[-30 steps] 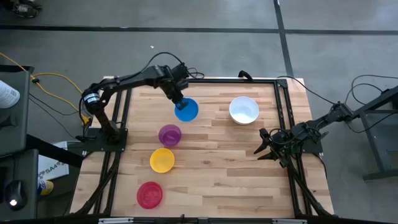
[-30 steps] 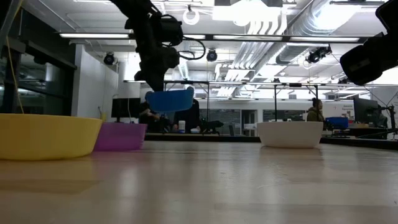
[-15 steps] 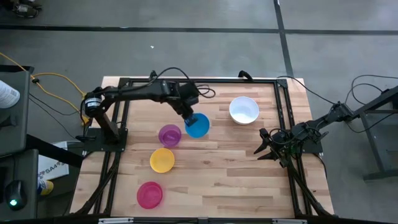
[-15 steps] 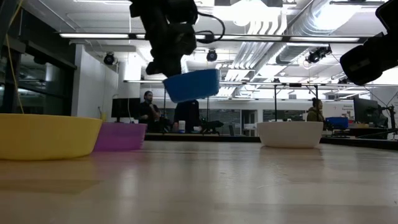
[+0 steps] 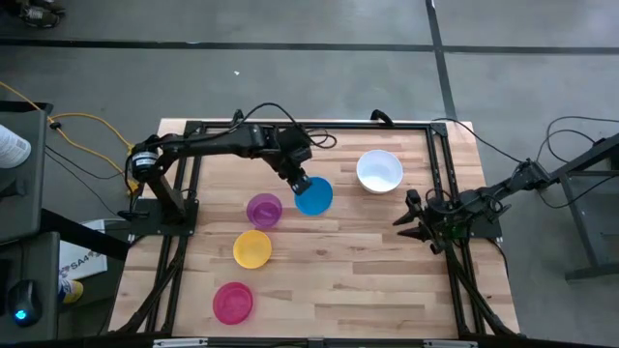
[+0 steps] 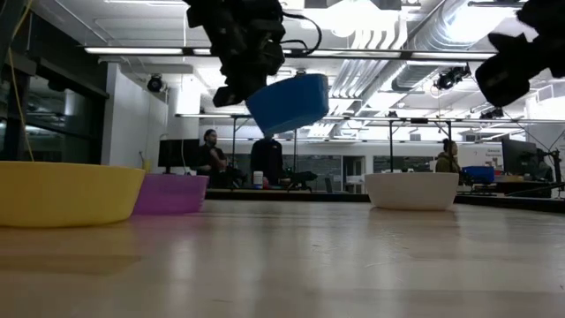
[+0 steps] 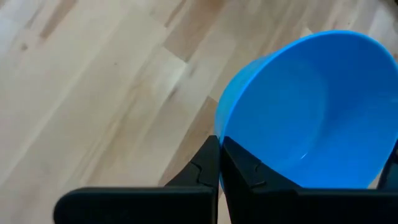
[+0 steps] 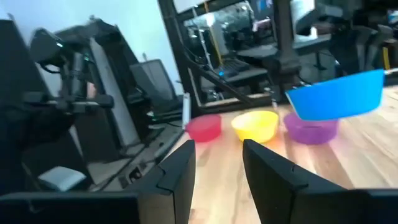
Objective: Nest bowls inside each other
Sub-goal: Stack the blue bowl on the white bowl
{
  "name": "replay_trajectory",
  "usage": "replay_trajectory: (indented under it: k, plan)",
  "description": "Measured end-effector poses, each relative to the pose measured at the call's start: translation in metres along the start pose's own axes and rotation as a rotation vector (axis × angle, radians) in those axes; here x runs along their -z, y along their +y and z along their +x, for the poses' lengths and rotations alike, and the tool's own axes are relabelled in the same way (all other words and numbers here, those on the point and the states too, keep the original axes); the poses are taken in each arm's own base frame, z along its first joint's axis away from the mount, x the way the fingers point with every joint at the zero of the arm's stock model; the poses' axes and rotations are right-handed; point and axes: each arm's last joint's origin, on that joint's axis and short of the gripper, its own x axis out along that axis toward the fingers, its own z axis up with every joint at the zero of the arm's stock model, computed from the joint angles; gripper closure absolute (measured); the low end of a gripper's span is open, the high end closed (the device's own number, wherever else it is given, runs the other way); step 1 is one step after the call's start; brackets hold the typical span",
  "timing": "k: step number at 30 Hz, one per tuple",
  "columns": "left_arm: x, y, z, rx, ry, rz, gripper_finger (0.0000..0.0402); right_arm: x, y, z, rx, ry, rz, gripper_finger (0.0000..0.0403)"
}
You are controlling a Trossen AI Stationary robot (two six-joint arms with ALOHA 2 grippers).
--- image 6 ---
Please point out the silver air duct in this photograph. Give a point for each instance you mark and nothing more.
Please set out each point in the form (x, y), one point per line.
(434, 40)

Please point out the white plastic bowl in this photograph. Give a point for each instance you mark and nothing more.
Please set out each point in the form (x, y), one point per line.
(410, 192)

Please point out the black computer monitor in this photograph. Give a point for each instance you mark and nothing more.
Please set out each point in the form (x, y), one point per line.
(178, 152)
(518, 156)

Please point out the yellow plastic bowl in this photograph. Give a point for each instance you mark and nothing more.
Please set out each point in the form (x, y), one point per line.
(66, 194)

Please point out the white plastic bottle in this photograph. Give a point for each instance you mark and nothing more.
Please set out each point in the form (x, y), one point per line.
(258, 180)

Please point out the purple plastic bowl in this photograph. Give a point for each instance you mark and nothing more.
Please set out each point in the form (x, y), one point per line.
(176, 194)

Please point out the black camera rig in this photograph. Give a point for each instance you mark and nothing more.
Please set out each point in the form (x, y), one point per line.
(450, 78)

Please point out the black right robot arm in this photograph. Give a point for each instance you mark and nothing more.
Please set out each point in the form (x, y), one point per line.
(549, 26)

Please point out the black background frame stand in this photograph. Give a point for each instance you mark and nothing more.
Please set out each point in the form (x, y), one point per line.
(391, 146)
(234, 146)

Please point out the blue plastic bowl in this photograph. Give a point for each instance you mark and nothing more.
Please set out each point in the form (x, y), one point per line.
(287, 106)

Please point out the blue storage bin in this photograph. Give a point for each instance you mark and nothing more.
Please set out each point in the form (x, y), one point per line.
(479, 174)

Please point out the black ceiling camera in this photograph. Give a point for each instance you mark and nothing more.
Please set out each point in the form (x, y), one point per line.
(155, 84)
(301, 72)

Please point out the black aluminium table frame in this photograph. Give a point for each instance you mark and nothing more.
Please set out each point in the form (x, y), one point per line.
(287, 194)

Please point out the black ceiling device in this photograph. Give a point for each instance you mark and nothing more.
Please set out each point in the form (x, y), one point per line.
(492, 114)

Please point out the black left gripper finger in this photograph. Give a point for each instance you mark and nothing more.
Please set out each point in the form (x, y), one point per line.
(227, 97)

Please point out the small yellow object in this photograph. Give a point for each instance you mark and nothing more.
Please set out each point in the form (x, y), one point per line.
(146, 166)

